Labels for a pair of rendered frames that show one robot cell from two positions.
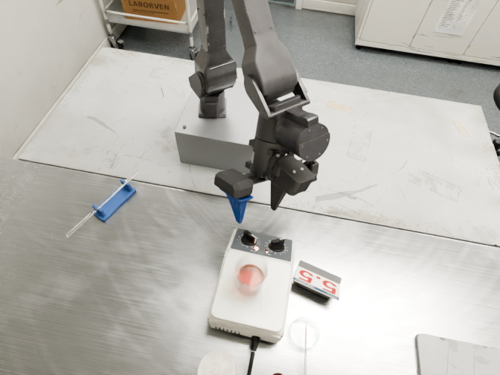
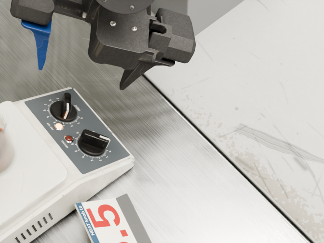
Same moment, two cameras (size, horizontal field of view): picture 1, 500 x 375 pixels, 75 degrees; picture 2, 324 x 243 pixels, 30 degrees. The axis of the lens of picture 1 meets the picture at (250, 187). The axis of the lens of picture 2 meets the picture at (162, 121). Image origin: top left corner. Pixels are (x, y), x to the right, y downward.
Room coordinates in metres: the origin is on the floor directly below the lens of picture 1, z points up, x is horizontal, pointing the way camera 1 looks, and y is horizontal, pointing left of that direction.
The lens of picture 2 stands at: (0.11, -0.33, 1.57)
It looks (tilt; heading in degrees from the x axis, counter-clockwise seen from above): 62 degrees down; 44
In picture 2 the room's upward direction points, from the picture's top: 1 degrees counter-clockwise
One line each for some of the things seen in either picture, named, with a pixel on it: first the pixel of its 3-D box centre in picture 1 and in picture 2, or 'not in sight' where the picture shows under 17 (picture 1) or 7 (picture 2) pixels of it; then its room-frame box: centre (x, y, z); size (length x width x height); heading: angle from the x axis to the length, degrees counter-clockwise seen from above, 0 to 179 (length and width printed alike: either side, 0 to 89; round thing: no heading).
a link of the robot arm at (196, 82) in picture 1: (213, 77); not in sight; (0.58, 0.10, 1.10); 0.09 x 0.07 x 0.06; 126
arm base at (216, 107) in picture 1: (212, 98); not in sight; (0.58, 0.10, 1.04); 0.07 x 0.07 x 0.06; 5
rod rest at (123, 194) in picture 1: (113, 198); not in sight; (0.37, 0.30, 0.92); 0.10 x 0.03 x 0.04; 151
